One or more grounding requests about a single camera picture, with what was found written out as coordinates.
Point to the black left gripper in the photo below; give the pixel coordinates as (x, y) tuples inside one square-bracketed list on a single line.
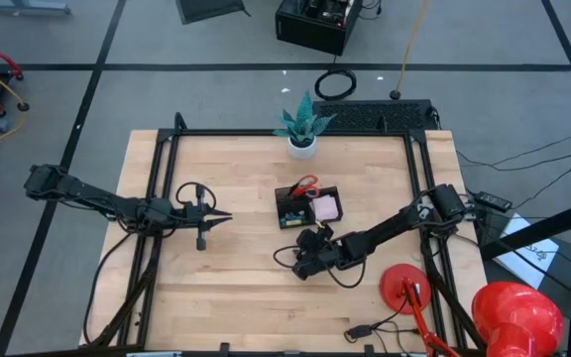
[(197, 218)]

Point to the yellow sticky note pad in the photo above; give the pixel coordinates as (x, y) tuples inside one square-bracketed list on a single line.
[(293, 222)]

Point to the snake plant in white pot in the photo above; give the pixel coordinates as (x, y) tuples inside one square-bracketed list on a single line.
[(301, 149)]

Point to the black computer tower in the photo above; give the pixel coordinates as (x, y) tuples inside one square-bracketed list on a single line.
[(315, 30)]

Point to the black mesh desk organizer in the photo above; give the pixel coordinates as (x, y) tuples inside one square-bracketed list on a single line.
[(290, 210)]

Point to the white paper sheet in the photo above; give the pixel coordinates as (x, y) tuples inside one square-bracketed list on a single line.
[(528, 253)]

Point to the black equipment stand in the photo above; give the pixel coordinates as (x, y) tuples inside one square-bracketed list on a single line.
[(211, 10)]

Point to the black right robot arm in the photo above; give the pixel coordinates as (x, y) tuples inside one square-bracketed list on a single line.
[(404, 223)]

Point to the black metal beam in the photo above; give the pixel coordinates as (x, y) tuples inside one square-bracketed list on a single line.
[(553, 225)]

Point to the black perforated metal panel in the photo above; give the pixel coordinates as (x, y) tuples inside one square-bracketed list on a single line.
[(375, 115)]

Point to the pink sticky note pad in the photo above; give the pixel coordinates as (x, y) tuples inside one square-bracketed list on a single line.
[(326, 208)]

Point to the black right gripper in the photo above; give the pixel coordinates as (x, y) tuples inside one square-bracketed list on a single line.
[(317, 253)]

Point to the black power adapter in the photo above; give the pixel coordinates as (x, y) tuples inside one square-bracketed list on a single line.
[(496, 201)]

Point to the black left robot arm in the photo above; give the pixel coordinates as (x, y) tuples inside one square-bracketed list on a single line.
[(102, 201)]

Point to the grey metal base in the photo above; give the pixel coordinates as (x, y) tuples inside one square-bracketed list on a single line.
[(28, 6)]

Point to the red desk lamp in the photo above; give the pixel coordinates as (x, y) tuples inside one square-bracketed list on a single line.
[(518, 317)]

